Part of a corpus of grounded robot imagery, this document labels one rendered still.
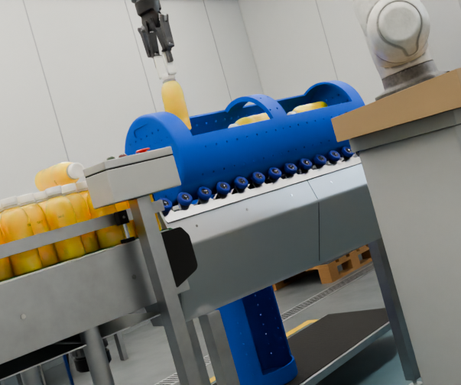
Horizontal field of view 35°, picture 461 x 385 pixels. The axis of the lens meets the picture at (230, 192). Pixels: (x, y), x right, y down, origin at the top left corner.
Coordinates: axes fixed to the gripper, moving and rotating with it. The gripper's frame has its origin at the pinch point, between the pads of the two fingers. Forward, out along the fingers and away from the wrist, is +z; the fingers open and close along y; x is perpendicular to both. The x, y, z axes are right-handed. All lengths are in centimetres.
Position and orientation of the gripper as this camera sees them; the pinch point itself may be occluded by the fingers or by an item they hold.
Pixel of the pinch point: (164, 66)
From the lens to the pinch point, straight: 225.7
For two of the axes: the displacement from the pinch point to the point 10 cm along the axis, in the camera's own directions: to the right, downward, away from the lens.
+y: -6.4, 1.7, 7.5
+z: 2.7, 9.6, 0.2
